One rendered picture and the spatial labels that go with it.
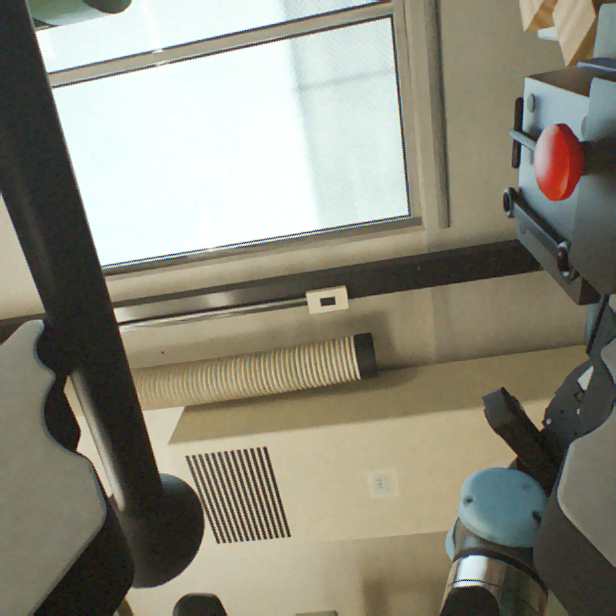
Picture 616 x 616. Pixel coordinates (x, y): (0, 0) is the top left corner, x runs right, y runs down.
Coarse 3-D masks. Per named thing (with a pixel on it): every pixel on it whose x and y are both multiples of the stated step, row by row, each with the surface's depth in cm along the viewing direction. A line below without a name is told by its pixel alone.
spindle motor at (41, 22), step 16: (32, 0) 17; (48, 0) 17; (64, 0) 17; (80, 0) 17; (96, 0) 18; (112, 0) 19; (128, 0) 21; (32, 16) 18; (48, 16) 18; (64, 16) 18; (80, 16) 19; (96, 16) 19
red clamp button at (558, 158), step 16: (560, 128) 18; (544, 144) 19; (560, 144) 18; (576, 144) 17; (544, 160) 19; (560, 160) 18; (576, 160) 17; (544, 176) 19; (560, 176) 18; (576, 176) 18; (544, 192) 19; (560, 192) 18
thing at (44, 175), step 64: (0, 0) 7; (0, 64) 8; (0, 128) 8; (0, 192) 9; (64, 192) 9; (64, 256) 10; (64, 320) 10; (128, 384) 12; (128, 448) 13; (128, 512) 14; (192, 512) 15
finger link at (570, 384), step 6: (588, 360) 47; (582, 366) 48; (588, 366) 47; (570, 372) 49; (576, 372) 48; (582, 372) 47; (570, 378) 49; (576, 378) 48; (564, 384) 49; (570, 384) 48; (576, 384) 48; (558, 390) 50; (564, 390) 49; (570, 390) 48; (576, 390) 47; (582, 390) 47; (576, 396) 47
